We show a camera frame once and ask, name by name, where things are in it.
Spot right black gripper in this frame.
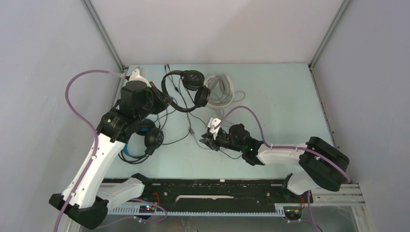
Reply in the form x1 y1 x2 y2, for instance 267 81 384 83
199 129 244 153

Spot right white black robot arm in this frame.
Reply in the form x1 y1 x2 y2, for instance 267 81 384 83
199 124 350 202

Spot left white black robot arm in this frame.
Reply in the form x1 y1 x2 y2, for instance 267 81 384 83
49 81 173 231

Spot black blue headphones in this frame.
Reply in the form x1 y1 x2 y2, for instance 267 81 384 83
118 119 164 165

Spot white headphones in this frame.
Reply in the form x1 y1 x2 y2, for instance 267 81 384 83
205 74 235 110

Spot black blue headphone cable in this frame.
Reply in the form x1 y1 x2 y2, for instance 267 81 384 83
119 64 192 164

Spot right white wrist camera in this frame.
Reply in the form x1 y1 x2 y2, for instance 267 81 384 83
207 118 221 134

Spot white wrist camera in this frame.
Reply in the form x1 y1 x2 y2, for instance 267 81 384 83
127 66 151 87
207 118 221 134

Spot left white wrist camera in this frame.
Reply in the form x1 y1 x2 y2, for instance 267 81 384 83
127 66 151 87

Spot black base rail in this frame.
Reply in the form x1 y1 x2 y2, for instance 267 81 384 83
140 179 313 214

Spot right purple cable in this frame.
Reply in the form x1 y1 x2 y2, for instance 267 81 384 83
218 106 351 185

